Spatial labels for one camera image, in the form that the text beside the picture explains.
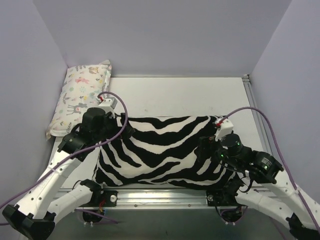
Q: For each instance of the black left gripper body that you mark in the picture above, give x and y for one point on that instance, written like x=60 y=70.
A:
x=122 y=125

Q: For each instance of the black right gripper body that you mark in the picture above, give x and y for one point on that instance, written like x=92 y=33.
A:
x=206 y=146

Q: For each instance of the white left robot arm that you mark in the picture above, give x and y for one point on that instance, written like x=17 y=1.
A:
x=37 y=213

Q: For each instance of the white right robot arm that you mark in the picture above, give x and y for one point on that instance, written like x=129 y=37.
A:
x=261 y=183

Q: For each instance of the floral animal print pillow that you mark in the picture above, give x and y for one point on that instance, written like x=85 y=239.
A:
x=79 y=92

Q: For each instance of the zebra striped pillow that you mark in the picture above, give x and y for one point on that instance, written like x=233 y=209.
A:
x=161 y=151

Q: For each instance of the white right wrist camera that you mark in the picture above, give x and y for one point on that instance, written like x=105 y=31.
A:
x=223 y=128

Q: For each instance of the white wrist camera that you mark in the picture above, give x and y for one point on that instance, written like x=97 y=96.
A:
x=108 y=105
x=223 y=128

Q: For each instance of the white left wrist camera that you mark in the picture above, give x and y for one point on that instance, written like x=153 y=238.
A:
x=108 y=105

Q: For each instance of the aluminium right side rail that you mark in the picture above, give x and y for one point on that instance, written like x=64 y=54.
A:
x=258 y=119

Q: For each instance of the aluminium rail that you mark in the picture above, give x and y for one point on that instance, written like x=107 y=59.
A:
x=258 y=119
x=161 y=198

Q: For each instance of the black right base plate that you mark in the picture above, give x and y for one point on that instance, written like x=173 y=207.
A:
x=220 y=198

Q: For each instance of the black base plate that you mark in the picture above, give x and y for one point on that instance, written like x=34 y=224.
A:
x=105 y=198
x=220 y=198

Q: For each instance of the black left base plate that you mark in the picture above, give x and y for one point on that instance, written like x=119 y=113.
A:
x=105 y=198

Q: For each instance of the aluminium front rail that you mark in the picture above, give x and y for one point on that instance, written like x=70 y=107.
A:
x=161 y=198

